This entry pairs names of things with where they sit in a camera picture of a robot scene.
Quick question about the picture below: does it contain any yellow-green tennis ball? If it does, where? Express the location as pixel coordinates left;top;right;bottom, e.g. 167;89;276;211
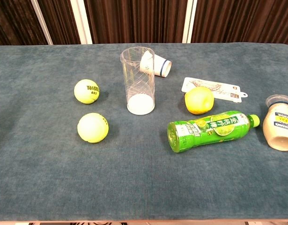
74;79;100;105
77;112;110;143

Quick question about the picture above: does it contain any clear plastic tube container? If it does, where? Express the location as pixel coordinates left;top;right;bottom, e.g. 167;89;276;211
120;46;156;116

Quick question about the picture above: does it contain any yellow lemon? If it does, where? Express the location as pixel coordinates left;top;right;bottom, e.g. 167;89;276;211
184;86;215;115

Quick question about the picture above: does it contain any green lime drink bottle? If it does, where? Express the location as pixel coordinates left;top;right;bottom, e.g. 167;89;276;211
167;110;261;153

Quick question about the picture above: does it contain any white flat snack packet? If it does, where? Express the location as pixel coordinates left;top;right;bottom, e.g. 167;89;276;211
181;77;249;103

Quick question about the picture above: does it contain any teal velvet tablecloth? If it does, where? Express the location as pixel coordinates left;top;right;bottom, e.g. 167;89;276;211
0;42;288;222

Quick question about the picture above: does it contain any brown pleated curtain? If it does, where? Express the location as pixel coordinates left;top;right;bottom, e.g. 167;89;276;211
0;0;288;46

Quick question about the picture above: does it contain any cream mayonnaise squeeze bottle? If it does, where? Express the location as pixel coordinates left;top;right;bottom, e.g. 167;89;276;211
262;94;288;152

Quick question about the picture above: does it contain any white paper cup blue ring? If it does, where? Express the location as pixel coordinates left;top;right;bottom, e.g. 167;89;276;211
139;50;172;77

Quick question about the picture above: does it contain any white frame post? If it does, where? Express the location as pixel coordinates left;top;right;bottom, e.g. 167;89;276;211
70;0;93;45
30;0;53;45
182;0;198;44

